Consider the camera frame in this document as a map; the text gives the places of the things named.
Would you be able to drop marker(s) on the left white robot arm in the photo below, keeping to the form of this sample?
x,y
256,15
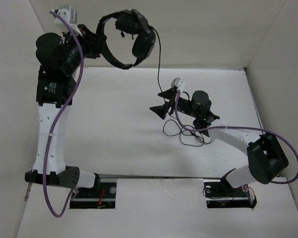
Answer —
x,y
54,100

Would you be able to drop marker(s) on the black headphones with cable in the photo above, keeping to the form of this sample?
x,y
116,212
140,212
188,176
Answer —
x,y
134,23

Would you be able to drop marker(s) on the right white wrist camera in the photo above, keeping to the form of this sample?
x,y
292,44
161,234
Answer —
x,y
179,84

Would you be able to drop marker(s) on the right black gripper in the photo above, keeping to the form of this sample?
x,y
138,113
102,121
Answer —
x,y
161,110

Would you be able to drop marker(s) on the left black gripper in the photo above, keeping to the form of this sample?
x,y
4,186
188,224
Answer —
x,y
95,42

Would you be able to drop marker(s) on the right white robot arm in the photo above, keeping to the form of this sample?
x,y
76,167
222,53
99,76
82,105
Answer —
x,y
266,159

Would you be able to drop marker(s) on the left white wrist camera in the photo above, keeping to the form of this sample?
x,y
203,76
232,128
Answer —
x,y
69,14

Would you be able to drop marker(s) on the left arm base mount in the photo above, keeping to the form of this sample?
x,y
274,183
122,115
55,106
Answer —
x,y
104,198

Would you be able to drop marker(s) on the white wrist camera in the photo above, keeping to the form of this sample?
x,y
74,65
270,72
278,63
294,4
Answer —
x,y
69,14
179,84

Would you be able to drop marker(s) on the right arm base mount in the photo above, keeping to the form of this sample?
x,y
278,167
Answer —
x,y
221,196

